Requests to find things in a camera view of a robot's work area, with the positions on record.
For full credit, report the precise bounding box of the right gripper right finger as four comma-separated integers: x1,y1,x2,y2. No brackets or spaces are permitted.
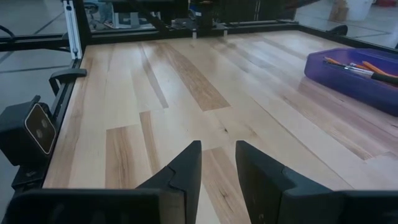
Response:
235,140,398,224

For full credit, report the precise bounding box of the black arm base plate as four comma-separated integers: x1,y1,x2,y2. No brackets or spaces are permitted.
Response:
167,18,229,37

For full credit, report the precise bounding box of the silver aluminium post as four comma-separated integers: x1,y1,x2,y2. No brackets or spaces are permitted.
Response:
63,0,83,60

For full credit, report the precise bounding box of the black frame clamp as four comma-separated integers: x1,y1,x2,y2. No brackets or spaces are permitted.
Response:
49,68,88,96

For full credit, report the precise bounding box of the black stereo camera box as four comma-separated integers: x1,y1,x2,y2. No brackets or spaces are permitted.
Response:
0,95,58,167

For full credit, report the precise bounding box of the purple plastic pencil box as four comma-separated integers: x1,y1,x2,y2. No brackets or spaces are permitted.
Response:
303,47,398,118

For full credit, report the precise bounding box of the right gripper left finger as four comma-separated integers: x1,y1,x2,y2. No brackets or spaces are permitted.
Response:
2,139,203,224

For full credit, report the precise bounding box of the white bucket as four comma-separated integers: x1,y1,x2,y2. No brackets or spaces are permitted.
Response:
345,0,374,21

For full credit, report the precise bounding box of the brown cardboard box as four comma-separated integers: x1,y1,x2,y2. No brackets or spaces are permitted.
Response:
328,0,348,22

